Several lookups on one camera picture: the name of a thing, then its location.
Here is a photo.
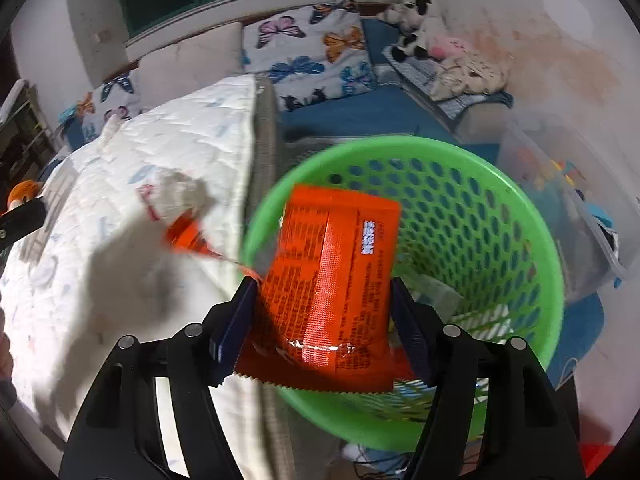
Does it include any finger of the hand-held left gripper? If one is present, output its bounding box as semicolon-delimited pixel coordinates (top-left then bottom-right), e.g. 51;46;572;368
0;199;47;257

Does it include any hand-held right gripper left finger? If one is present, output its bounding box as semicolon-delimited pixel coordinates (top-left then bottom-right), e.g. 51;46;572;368
59;276;260;480

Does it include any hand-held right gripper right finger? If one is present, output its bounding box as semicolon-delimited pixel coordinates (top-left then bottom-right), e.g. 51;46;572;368
389;277;586;480

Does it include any orange snack packet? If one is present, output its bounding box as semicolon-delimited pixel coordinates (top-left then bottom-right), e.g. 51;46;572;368
232;184;403;393

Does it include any green plastic basket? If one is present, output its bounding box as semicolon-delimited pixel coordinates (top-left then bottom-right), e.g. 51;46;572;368
240;135;566;453

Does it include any orange plush toy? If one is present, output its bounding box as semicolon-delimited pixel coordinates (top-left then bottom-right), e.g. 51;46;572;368
7;181;43;213

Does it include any dark shelf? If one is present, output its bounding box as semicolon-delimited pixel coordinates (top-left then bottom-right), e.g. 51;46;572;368
0;80;56;196

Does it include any clear package with orange label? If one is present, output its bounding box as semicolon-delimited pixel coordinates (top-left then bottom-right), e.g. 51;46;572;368
137;170;263;281

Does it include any cream quilted blanket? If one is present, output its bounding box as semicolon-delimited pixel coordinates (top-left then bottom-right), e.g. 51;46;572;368
0;74;281;480

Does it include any butterfly print pillow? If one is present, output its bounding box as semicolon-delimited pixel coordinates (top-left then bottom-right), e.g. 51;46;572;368
242;0;378;113
75;71;143;143

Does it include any clear plastic storage box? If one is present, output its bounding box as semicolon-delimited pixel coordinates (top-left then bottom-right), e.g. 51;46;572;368
495;110;633;301

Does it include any blue bed sheet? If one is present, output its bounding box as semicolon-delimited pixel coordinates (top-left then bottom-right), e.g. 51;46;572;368
277;17;501;151

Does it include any red plastic stool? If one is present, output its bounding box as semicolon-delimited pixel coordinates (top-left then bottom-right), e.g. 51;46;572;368
582;442;626;480

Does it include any beige pillow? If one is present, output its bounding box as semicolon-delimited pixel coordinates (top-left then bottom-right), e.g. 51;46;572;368
136;21;246;108

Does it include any pink plush toy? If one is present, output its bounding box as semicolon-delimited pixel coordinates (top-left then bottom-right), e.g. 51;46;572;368
431;35;476;61

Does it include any black white cow plush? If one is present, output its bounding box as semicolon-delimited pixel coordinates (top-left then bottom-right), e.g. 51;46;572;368
377;0;446;63

